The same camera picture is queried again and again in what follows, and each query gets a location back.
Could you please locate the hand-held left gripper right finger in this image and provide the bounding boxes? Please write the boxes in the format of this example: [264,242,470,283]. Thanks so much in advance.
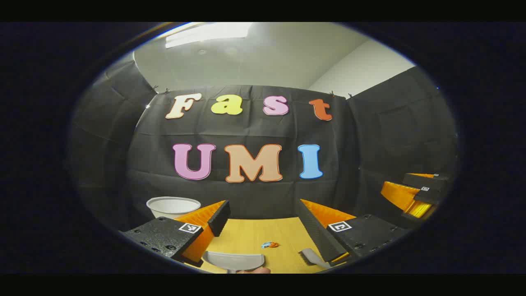
[294,199,408,264]

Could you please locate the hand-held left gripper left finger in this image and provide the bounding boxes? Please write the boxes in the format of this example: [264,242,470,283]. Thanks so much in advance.
[119,200,231,268]

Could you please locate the small grey broom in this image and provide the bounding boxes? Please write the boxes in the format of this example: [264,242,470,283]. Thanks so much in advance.
[300,248,330,270]

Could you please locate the grey plastic dustpan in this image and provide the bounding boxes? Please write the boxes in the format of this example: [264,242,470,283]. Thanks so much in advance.
[202,251,265,274]

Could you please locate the white ribbed garbage bin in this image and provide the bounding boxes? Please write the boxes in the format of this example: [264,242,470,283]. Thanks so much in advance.
[146,197,201,220]

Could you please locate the wooden desktop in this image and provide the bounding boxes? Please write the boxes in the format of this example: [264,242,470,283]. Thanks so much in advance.
[187,217,348,274]

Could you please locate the black backdrop cloth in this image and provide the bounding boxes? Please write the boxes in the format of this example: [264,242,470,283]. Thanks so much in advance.
[68,53,459,233]

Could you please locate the ceiling light panel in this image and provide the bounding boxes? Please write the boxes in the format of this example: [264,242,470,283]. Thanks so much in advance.
[166,23,254,49]

